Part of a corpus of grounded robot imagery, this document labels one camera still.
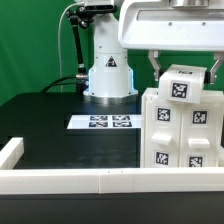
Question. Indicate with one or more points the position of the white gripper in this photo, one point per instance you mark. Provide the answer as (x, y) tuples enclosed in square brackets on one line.
[(173, 25)]

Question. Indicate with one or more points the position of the white base marker plate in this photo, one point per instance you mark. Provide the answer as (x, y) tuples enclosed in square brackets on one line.
[(104, 122)]

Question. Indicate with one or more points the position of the white cabinet top block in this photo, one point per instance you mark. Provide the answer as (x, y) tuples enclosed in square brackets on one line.
[(182, 83)]

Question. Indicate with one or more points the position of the white cabinet door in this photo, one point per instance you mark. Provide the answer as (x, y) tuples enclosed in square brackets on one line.
[(201, 131), (163, 119)]

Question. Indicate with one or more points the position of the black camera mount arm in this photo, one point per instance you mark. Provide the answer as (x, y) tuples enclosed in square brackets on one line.
[(78, 36)]

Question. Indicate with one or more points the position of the white cabinet body box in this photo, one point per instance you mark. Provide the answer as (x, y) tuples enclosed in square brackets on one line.
[(148, 94)]

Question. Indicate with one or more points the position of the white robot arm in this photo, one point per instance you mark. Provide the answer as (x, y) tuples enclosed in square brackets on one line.
[(110, 78)]

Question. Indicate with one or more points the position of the white U-shaped obstacle fence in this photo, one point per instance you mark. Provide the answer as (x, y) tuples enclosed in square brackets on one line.
[(15, 181)]

